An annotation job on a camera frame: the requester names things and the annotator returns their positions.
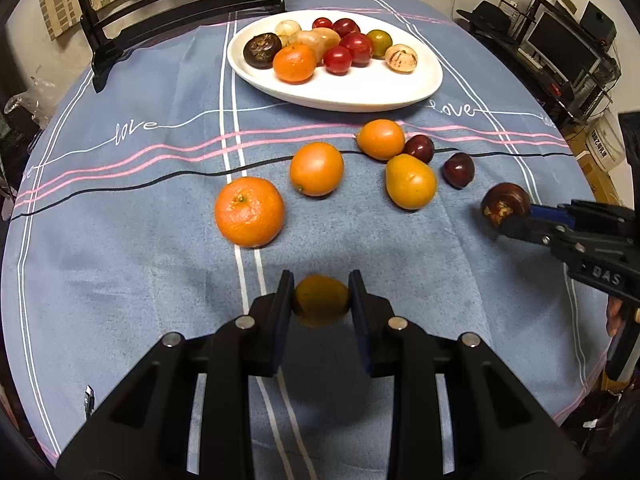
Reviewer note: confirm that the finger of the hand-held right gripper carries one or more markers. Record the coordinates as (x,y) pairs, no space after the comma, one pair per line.
(530,235)
(552,214)

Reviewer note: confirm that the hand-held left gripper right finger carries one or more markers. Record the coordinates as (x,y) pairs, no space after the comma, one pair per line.
(361,330)

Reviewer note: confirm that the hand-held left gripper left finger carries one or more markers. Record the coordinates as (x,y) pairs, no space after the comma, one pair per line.
(281,325)

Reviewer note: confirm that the dark brown mangosteen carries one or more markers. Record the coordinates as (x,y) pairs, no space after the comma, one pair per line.
(505,204)
(262,49)

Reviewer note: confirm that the small yellow citrus fruit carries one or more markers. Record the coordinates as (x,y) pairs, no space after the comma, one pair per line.
(320,300)

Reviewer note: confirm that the white oval plate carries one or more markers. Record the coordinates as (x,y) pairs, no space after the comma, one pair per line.
(380,85)

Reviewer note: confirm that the person's right hand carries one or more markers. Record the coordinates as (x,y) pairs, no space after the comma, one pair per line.
(613,317)

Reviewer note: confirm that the cardboard box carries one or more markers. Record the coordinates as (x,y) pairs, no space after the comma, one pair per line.
(597,180)

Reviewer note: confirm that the white plastic bucket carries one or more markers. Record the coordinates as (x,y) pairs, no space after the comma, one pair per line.
(605,140)

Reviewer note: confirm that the dark red plum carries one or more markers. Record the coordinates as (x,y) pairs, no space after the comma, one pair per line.
(458,170)
(420,148)

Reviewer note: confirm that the orange mandarin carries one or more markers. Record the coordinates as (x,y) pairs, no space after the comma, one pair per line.
(380,139)
(295,63)
(249,211)
(316,168)

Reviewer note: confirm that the black desk shelf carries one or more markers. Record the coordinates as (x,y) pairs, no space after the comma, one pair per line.
(550,85)

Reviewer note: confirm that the plain yellow pear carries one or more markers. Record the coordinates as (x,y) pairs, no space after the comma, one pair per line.
(410,181)

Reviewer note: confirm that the computer monitor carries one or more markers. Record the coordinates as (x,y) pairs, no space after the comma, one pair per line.
(562,45)

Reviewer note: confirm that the black speaker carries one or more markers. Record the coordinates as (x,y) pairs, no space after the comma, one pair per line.
(597,22)

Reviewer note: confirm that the black hat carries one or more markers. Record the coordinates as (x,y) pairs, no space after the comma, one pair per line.
(492,20)

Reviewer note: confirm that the small metal clip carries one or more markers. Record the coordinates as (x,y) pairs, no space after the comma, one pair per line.
(89,400)

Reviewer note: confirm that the beige spotted round fruit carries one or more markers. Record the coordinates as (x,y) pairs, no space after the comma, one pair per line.
(401,58)

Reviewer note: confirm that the green tomato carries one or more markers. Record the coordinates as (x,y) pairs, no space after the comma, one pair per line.
(380,42)

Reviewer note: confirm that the pale beige round fruit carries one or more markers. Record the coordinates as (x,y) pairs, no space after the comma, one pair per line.
(288,28)

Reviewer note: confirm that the clear plastic bag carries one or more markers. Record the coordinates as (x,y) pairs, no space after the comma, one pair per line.
(30,102)

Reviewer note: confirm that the striped beige curtain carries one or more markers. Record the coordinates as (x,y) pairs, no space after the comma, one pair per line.
(65,0)

